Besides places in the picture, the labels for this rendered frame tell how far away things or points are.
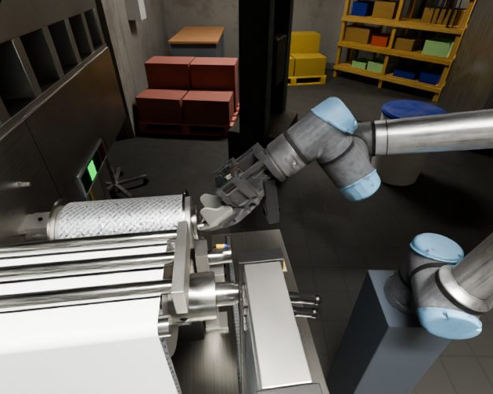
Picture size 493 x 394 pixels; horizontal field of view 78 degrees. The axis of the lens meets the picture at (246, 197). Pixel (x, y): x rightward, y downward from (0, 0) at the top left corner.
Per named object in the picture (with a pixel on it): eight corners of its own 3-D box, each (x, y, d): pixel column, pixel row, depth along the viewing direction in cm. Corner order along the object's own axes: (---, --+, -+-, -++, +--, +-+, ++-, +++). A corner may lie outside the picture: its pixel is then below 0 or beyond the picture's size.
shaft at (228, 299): (260, 306, 42) (260, 292, 40) (217, 311, 41) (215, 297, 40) (257, 287, 45) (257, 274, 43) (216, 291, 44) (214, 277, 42)
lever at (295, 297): (320, 308, 38) (325, 302, 38) (284, 304, 37) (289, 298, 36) (317, 299, 39) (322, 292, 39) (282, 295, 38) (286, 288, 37)
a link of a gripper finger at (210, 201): (185, 203, 65) (217, 180, 62) (205, 217, 68) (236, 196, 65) (185, 213, 63) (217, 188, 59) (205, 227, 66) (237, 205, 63)
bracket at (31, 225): (50, 233, 60) (46, 225, 59) (19, 235, 60) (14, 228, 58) (59, 216, 64) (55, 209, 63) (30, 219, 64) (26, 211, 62)
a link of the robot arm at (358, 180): (380, 162, 63) (352, 122, 59) (386, 194, 54) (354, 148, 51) (346, 180, 67) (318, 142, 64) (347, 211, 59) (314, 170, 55)
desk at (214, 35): (226, 71, 619) (224, 26, 569) (220, 95, 502) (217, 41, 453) (189, 71, 620) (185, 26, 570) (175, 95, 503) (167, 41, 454)
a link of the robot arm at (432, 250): (440, 263, 89) (459, 230, 81) (452, 302, 79) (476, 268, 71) (396, 256, 92) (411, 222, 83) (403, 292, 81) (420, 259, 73)
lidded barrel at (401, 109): (411, 161, 332) (434, 100, 291) (430, 190, 288) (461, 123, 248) (360, 159, 336) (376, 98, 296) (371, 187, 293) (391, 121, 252)
